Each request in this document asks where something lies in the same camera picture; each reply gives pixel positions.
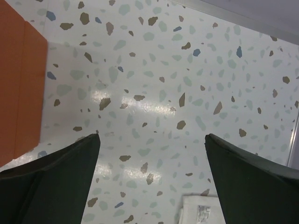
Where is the white folded cloth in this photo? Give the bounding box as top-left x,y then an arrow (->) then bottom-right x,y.
178,195 -> 226,224

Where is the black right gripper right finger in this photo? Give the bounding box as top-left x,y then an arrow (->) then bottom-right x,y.
205,133 -> 299,224

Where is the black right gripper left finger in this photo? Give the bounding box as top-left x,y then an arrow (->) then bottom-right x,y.
0,133 -> 100,224

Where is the orange drawer cabinet box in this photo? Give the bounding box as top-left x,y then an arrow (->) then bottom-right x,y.
0,0 -> 48,166

